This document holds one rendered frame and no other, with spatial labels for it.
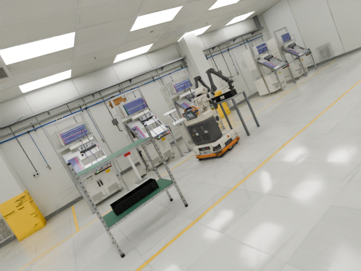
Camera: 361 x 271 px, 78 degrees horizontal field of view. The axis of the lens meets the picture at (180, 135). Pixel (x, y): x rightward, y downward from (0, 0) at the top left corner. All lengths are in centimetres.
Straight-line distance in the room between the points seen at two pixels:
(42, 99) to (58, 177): 202
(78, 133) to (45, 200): 223
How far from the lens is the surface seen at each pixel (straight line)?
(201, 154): 409
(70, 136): 503
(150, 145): 519
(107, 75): 703
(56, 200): 659
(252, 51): 821
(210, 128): 379
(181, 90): 596
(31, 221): 616
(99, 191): 496
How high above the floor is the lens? 117
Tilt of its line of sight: 8 degrees down
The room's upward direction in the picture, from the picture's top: 26 degrees counter-clockwise
